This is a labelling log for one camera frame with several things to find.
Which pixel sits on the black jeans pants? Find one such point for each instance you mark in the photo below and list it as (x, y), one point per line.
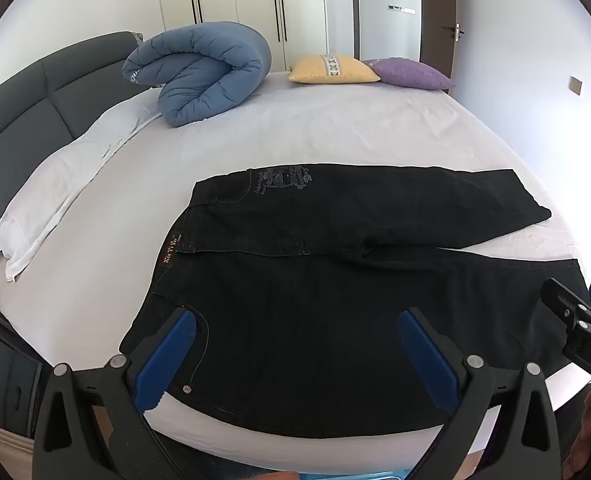
(297, 275)

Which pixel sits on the purple cushion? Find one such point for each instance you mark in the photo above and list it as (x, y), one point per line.
(406, 73)

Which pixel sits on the yellow cushion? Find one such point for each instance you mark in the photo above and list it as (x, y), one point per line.
(332, 69)

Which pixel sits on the blue folded duvet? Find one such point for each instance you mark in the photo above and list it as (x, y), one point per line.
(201, 70)

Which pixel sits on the black nightstand drawers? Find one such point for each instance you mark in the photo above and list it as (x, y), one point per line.
(21, 384)

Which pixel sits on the white pillow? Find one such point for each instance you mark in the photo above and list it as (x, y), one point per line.
(46, 196)

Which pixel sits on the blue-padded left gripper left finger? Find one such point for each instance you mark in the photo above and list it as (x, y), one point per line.
(155, 361)

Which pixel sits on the white bed sheet mattress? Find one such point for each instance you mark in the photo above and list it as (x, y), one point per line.
(81, 293)

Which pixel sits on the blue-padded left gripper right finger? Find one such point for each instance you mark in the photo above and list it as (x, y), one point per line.
(444, 371)

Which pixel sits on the dark grey headboard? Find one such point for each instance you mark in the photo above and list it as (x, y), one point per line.
(55, 100)

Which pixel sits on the brown door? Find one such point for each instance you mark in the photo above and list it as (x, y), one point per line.
(441, 32)

